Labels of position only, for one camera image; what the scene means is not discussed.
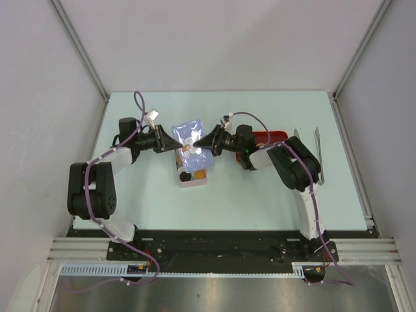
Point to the lavender cookie tin box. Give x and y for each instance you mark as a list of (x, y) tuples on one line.
[(199, 177)]

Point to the metal tongs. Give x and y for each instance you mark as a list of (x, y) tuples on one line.
[(318, 151)]

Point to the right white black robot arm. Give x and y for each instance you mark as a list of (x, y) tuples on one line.
[(296, 166)]

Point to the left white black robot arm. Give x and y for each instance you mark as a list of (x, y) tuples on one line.
[(91, 186)]

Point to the white paper cup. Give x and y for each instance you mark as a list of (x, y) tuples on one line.
[(179, 171), (203, 175)]

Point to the aluminium corner post right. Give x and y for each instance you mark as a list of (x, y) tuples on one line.
[(364, 44)]

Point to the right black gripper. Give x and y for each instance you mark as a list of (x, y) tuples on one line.
[(214, 140)]

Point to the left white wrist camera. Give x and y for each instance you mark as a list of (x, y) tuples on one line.
[(150, 118)]

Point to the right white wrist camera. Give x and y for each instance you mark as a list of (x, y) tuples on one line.
[(226, 121)]

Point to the white slotted cable duct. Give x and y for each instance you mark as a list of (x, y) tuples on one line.
[(138, 271)]

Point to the white paper cup front left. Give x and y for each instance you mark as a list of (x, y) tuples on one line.
[(179, 171)]

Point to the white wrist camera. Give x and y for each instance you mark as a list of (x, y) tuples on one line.
[(150, 118), (226, 121)]

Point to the silver tin lid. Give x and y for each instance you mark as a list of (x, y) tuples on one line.
[(193, 158)]

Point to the aluminium frame rail right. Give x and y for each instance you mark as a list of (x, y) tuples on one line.
[(367, 252)]

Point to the black round cookie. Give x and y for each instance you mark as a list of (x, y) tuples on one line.
[(185, 177)]

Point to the orange round cookie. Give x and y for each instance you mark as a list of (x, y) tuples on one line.
[(200, 175)]

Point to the red lacquer tray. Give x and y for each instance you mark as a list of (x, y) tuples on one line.
[(262, 138)]

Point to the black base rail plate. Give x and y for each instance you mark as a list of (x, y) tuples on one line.
[(226, 251)]

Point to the aluminium corner post left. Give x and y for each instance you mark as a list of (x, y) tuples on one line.
[(78, 47)]

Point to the white paper cup front right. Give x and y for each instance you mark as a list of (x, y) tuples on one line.
[(203, 175)]

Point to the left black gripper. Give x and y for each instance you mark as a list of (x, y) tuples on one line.
[(162, 142)]

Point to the aluminium corner post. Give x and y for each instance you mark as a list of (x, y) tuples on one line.
[(364, 44), (78, 47)]

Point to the aluminium frame rail left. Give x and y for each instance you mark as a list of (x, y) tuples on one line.
[(78, 250)]

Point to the aluminium frame rail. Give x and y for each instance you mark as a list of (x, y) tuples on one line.
[(367, 252), (78, 250)]

